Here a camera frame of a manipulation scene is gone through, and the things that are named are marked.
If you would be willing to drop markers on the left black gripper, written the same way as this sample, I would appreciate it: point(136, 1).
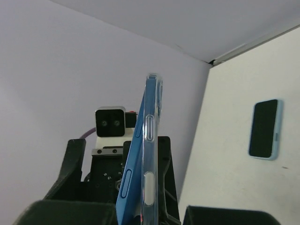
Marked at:
point(104, 180)

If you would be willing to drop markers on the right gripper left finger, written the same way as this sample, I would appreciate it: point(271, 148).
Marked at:
point(54, 212)

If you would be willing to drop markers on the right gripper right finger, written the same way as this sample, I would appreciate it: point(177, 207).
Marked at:
point(215, 216)

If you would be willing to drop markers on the clear phone case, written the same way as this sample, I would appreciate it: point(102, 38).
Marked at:
point(151, 118)

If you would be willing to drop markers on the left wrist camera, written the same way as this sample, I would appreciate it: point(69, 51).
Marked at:
point(114, 121)

